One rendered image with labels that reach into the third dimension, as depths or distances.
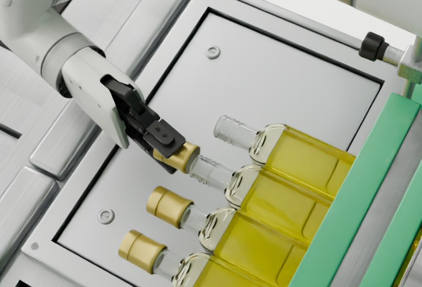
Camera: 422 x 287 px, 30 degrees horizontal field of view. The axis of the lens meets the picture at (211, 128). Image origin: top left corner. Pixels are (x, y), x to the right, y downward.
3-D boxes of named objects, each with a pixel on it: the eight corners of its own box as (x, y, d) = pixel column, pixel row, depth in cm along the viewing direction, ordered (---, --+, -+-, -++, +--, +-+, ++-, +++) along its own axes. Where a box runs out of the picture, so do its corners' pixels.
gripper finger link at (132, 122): (104, 102, 92) (134, 137, 93) (112, 97, 88) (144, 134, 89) (122, 87, 93) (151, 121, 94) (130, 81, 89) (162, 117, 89)
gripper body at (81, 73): (62, 107, 100) (121, 161, 96) (41, 64, 91) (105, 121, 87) (105, 70, 103) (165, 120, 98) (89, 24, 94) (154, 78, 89)
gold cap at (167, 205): (196, 207, 90) (163, 191, 92) (192, 196, 87) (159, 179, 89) (180, 233, 89) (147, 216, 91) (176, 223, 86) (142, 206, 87)
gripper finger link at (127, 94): (94, 85, 94) (125, 120, 94) (107, 76, 86) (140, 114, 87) (102, 78, 94) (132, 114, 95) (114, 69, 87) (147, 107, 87)
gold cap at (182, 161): (201, 154, 92) (169, 139, 93) (199, 140, 89) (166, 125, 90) (186, 179, 91) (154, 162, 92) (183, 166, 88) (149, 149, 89)
